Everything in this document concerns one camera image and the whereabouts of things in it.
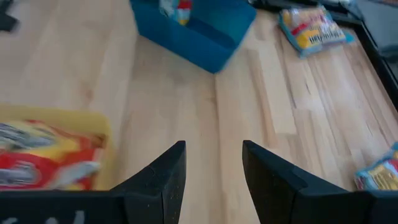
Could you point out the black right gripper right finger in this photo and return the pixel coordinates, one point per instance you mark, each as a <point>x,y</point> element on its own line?
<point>295,205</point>

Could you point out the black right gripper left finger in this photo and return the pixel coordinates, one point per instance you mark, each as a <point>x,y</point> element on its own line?
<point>140,205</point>

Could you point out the blue-edged Maruchan noodle packet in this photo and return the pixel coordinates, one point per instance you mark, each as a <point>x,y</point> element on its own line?
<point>182,12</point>
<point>314,31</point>
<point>382,174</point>

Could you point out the blue plastic bin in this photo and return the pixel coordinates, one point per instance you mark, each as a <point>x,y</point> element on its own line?
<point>192,46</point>

